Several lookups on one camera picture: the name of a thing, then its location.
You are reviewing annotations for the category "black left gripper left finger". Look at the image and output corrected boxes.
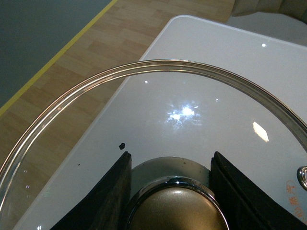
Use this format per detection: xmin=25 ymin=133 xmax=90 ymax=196
xmin=52 ymin=151 xmax=132 ymax=230

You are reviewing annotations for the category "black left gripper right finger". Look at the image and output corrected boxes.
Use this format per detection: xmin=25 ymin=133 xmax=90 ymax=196
xmin=210 ymin=152 xmax=307 ymax=230

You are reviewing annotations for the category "glass pot lid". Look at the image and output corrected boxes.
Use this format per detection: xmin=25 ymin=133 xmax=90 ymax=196
xmin=0 ymin=60 xmax=307 ymax=230

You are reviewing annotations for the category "right beige upholstered chair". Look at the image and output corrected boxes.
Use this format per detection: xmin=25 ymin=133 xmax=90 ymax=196
xmin=231 ymin=0 xmax=307 ymax=23

